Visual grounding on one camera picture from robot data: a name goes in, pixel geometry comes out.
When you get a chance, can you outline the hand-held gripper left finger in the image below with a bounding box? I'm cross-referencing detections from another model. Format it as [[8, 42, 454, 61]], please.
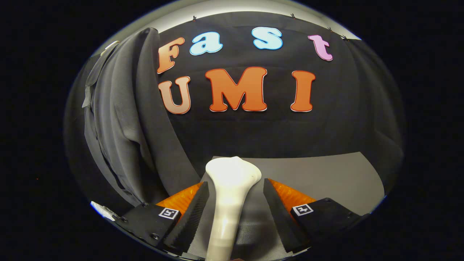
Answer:
[[115, 181, 210, 253]]

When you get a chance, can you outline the grey drawer cabinet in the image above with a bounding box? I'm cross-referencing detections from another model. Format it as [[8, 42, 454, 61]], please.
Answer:
[[188, 152, 385, 260]]

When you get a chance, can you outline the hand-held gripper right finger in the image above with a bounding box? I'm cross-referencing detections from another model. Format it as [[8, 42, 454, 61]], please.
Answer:
[[263, 178, 370, 253]]

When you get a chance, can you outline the dark grey button shirt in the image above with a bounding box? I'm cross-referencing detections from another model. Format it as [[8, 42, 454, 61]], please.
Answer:
[[82, 27, 202, 207]]

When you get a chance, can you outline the row of backdrop clips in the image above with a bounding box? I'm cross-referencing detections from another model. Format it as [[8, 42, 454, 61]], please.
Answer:
[[192, 14, 350, 41]]

